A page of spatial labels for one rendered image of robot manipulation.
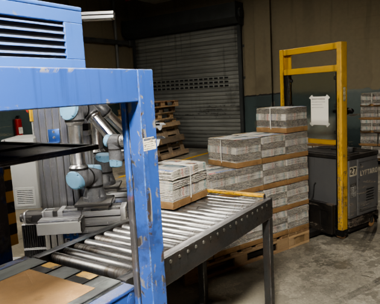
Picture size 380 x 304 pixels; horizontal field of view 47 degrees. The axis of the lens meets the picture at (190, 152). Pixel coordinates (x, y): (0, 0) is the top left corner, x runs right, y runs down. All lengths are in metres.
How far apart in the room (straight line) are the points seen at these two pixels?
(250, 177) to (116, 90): 2.55
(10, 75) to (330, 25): 9.32
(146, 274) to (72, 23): 0.82
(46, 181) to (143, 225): 1.72
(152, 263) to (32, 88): 0.69
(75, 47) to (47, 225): 1.59
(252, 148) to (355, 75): 6.43
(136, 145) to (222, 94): 9.68
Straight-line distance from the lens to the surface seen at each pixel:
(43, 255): 2.06
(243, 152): 3.63
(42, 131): 3.03
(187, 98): 11.58
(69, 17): 1.43
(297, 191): 4.14
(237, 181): 3.61
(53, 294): 1.67
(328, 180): 4.61
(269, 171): 3.85
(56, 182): 3.06
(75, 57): 1.42
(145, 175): 1.38
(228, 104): 10.97
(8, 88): 1.06
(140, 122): 1.35
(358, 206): 4.69
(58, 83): 1.14
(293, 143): 4.03
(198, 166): 2.71
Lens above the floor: 1.47
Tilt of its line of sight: 8 degrees down
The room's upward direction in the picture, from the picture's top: 3 degrees counter-clockwise
